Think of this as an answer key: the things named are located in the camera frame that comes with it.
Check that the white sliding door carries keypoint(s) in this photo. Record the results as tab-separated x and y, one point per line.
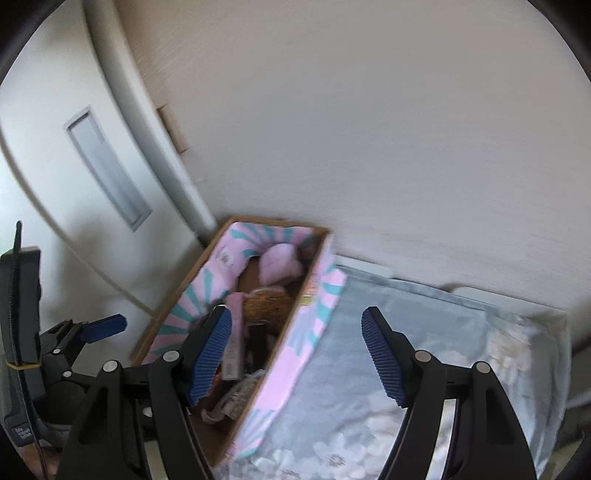
87	169

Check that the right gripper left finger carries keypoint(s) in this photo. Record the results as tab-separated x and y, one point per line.
205	348

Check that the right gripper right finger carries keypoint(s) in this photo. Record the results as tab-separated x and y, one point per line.
389	350

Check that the pink striped cardboard box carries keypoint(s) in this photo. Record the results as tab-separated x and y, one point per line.
231	264

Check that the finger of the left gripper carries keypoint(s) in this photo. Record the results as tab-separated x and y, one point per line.
103	328

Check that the brown plush toy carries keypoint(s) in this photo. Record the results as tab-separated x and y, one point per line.
271	305

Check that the pink fluffy headband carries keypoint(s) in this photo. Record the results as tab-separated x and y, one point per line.
280	265

